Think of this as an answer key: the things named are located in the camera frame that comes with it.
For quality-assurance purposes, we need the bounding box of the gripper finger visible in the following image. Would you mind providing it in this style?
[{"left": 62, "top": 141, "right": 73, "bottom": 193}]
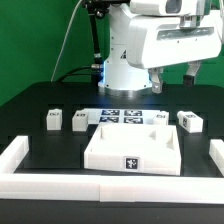
[
  {"left": 183, "top": 61, "right": 201, "bottom": 86},
  {"left": 148, "top": 68, "right": 163, "bottom": 94}
]

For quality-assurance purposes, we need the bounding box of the white cable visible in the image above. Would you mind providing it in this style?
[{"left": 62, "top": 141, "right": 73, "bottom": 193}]
[{"left": 50, "top": 0, "right": 83, "bottom": 83}]

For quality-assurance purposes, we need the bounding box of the white U-shaped fence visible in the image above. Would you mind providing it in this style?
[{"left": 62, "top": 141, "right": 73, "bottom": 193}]
[{"left": 0, "top": 136, "right": 224, "bottom": 205}]

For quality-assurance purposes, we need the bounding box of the white square tabletop part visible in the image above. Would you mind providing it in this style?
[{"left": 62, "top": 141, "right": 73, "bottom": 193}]
[{"left": 84, "top": 123, "right": 181, "bottom": 176}]

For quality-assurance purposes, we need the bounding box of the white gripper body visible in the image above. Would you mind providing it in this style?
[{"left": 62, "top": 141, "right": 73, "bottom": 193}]
[{"left": 126, "top": 13, "right": 223, "bottom": 69}]

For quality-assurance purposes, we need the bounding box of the black cable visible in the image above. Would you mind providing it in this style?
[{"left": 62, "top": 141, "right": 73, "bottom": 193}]
[{"left": 56, "top": 65, "right": 102, "bottom": 83}]

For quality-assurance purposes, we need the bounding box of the white sheet with tags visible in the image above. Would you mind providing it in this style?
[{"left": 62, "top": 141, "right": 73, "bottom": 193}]
[{"left": 84, "top": 108, "right": 159, "bottom": 124}]

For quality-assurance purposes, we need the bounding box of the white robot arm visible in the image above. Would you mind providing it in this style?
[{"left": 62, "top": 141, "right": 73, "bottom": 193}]
[{"left": 99, "top": 0, "right": 224, "bottom": 97}]

